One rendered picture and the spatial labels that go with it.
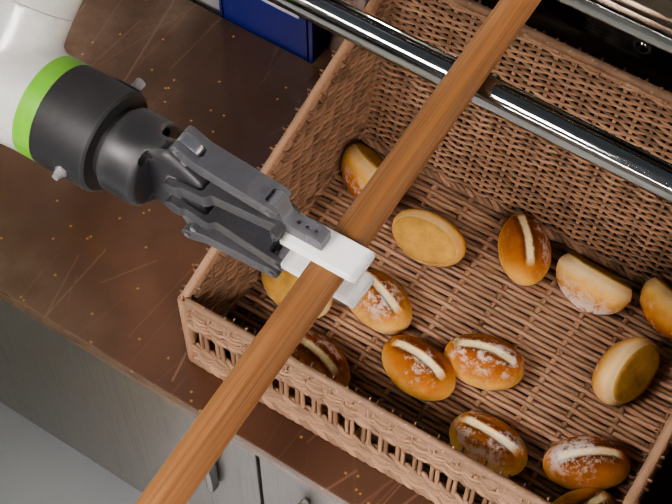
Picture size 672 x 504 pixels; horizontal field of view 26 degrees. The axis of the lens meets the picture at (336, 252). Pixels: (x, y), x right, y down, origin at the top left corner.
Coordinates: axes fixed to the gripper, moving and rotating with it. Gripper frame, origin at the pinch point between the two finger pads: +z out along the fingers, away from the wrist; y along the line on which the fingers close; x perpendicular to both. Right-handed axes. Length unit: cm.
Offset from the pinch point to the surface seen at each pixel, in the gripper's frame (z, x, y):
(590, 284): 11, -42, 54
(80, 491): -48, -3, 119
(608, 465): 23, -22, 55
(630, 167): 15.6, -22.3, 1.9
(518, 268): 2, -40, 56
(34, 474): -56, -2, 119
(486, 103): 2.1, -22.0, 2.6
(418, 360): -1, -22, 54
